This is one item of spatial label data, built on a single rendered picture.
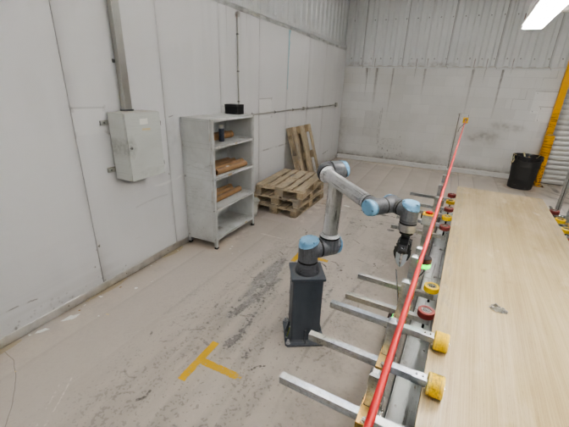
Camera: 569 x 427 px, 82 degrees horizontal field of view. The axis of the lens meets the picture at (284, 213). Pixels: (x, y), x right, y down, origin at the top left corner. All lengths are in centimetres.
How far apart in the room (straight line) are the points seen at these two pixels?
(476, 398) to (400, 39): 864
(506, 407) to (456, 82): 830
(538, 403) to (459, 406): 29
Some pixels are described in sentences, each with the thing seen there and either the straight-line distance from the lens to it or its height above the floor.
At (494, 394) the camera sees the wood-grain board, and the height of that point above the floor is 90.
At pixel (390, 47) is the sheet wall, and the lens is 951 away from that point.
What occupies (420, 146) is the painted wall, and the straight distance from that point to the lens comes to 941.
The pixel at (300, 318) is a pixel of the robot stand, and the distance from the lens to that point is 268.
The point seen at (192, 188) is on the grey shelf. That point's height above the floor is 74.
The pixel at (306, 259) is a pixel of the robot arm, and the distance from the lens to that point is 244.
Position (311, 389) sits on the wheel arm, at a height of 96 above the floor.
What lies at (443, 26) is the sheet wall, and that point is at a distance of 941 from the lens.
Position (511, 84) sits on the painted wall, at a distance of 937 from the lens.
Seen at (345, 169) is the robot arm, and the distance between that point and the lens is 230.
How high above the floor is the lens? 193
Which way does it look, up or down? 21 degrees down
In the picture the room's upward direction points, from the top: 2 degrees clockwise
